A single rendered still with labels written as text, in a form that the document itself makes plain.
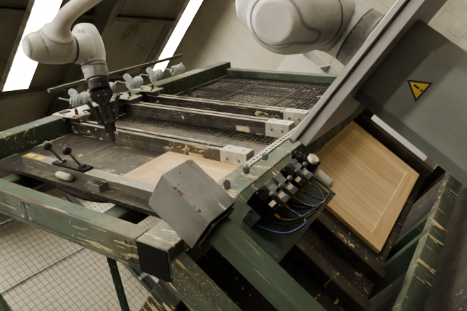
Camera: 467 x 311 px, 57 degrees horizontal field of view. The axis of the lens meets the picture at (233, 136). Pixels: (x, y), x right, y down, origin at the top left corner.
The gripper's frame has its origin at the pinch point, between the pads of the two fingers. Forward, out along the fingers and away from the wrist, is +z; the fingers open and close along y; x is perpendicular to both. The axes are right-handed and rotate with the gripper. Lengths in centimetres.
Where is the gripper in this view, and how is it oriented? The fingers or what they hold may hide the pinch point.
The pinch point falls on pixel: (111, 132)
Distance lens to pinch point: 163.0
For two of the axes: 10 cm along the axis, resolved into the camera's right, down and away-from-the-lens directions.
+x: 3.4, -1.5, -9.3
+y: -9.0, 2.3, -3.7
